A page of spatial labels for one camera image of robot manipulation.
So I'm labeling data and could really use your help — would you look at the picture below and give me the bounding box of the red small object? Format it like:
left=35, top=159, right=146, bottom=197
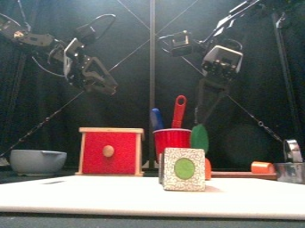
left=191, top=124, right=213, bottom=181

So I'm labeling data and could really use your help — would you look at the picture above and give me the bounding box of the orange toy carrot piece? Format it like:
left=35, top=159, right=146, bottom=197
left=251, top=160, right=277, bottom=175

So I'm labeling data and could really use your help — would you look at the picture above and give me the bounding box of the red plastic cup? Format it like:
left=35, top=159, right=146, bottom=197
left=153, top=127, right=193, bottom=164

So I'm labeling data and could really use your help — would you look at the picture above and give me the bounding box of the red wooden box with knob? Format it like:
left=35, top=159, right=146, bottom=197
left=77, top=126, right=146, bottom=177

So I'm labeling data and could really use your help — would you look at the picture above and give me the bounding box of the patterned block with green oval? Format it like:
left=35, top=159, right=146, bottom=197
left=158, top=147, right=208, bottom=192

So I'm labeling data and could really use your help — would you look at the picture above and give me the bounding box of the wooden board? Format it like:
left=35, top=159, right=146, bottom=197
left=211, top=171, right=279, bottom=181

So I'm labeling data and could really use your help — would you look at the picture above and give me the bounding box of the grey bowl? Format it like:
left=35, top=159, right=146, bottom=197
left=9, top=149, right=69, bottom=176

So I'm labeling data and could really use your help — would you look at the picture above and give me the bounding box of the white cutting board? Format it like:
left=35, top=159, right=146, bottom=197
left=0, top=175, right=305, bottom=221

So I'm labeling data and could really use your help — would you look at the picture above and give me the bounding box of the red utensil handle with hole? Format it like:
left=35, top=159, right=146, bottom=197
left=170, top=94, right=189, bottom=129

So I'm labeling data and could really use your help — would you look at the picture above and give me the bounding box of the grey vertical frame pole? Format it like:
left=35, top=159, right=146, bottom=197
left=148, top=0, right=158, bottom=170

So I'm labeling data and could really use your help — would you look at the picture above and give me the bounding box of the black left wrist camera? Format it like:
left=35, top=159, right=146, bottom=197
left=74, top=24, right=101, bottom=45

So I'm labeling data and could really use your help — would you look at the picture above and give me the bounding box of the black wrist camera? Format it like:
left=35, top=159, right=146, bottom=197
left=158, top=30, right=195, bottom=58
left=74, top=24, right=101, bottom=45

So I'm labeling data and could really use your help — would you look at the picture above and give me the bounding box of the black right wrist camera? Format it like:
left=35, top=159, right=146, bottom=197
left=158, top=30, right=195, bottom=58

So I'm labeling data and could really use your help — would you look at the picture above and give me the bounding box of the blue utensil handle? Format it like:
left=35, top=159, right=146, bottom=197
left=149, top=108, right=165, bottom=131

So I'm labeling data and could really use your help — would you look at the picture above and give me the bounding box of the black left camera cable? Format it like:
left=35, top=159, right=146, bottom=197
left=88, top=13, right=118, bottom=40

